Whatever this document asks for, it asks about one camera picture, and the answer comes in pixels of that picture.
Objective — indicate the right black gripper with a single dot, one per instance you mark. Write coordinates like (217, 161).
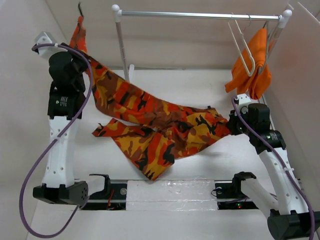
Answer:
(231, 124)

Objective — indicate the white metal clothes rack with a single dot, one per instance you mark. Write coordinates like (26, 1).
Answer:
(129, 70)

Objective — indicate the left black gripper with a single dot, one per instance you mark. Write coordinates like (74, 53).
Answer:
(85, 66)

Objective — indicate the white foam block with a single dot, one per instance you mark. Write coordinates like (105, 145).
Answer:
(171, 195)

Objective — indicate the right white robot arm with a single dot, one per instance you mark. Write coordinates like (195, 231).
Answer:
(288, 211)

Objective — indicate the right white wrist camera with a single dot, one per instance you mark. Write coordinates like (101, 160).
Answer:
(242, 102)

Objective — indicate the grey hanger holding cloth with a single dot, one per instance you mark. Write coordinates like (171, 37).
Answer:
(272, 35)

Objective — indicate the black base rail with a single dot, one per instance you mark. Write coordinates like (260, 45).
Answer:
(115, 200)

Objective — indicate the orange camouflage trousers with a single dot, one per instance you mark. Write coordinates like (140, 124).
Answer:
(152, 133)

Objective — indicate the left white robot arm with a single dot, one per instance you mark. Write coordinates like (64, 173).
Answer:
(65, 107)

